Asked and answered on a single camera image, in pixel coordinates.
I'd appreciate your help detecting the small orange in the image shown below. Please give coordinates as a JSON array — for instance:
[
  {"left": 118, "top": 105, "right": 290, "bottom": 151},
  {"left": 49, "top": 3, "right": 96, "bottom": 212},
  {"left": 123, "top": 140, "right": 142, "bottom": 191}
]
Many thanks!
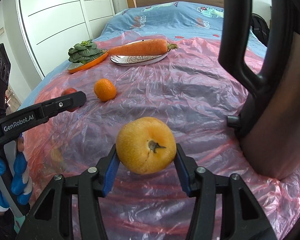
[{"left": 94, "top": 78, "right": 117, "bottom": 102}]

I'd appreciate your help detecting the orange oval plate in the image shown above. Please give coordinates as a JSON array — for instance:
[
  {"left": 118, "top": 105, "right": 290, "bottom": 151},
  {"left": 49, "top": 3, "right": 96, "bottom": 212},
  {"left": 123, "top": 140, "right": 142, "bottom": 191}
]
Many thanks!
[{"left": 67, "top": 52, "right": 108, "bottom": 74}]

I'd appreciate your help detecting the pink plastic sheet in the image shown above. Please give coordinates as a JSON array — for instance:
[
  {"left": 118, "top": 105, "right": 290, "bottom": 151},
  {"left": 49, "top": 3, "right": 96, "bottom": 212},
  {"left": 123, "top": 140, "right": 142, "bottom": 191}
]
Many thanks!
[{"left": 22, "top": 34, "right": 300, "bottom": 240}]

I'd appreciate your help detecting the green bok choy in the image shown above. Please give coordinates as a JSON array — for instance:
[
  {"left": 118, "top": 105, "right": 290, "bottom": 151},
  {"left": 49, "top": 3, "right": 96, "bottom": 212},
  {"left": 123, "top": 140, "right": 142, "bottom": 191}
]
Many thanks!
[{"left": 68, "top": 40, "right": 104, "bottom": 64}]

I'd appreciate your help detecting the silver patterned plate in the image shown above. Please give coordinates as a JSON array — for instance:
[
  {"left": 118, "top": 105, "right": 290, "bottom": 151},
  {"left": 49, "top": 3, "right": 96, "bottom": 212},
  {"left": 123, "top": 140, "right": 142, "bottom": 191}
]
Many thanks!
[{"left": 110, "top": 40, "right": 171, "bottom": 67}]

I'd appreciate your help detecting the yellow tomato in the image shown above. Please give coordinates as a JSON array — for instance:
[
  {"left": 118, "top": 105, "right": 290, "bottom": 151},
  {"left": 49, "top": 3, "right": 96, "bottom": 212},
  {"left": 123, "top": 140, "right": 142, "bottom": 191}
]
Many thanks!
[{"left": 116, "top": 117, "right": 177, "bottom": 175}]

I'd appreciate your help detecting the small red fruit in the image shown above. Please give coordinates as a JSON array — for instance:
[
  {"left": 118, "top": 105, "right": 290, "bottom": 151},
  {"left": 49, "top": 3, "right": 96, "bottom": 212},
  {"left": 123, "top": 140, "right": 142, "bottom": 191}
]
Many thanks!
[{"left": 61, "top": 87, "right": 80, "bottom": 112}]

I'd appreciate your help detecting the person's left hand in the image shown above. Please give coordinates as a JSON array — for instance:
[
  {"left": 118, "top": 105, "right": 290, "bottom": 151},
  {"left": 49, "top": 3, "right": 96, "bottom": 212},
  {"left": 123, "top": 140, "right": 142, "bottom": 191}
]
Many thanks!
[{"left": 0, "top": 136, "right": 32, "bottom": 213}]

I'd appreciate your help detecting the black backpack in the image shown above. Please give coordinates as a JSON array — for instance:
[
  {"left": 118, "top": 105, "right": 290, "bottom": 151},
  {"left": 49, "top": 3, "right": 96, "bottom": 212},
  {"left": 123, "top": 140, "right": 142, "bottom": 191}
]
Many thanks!
[{"left": 250, "top": 14, "right": 270, "bottom": 47}]

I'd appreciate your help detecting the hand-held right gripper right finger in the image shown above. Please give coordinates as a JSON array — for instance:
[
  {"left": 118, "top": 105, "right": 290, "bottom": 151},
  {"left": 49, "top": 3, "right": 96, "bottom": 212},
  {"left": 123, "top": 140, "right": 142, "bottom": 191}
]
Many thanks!
[{"left": 174, "top": 144, "right": 278, "bottom": 240}]

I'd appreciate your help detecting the blue printed blanket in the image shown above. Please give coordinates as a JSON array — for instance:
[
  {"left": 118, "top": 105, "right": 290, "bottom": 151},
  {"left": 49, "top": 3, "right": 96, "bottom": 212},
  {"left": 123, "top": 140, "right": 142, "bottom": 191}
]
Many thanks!
[{"left": 14, "top": 2, "right": 300, "bottom": 240}]

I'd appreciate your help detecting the carrot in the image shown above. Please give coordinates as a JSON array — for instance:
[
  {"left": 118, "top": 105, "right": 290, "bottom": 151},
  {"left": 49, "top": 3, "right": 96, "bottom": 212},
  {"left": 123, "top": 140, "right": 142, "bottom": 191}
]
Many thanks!
[{"left": 107, "top": 39, "right": 178, "bottom": 56}]

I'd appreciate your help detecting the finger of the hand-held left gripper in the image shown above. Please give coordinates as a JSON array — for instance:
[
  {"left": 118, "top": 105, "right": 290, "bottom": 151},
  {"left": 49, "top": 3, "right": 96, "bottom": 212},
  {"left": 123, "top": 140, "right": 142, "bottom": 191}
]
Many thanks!
[{"left": 41, "top": 91, "right": 87, "bottom": 121}]

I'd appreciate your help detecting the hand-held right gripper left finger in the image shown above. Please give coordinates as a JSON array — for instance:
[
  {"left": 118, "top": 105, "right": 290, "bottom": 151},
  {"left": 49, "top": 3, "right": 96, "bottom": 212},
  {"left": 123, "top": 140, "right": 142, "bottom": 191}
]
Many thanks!
[{"left": 16, "top": 144, "right": 120, "bottom": 240}]

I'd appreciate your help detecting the white wardrobe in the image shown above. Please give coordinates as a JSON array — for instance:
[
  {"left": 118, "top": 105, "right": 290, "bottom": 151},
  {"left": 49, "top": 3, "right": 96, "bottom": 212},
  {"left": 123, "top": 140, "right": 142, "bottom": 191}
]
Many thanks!
[{"left": 0, "top": 0, "right": 115, "bottom": 105}]

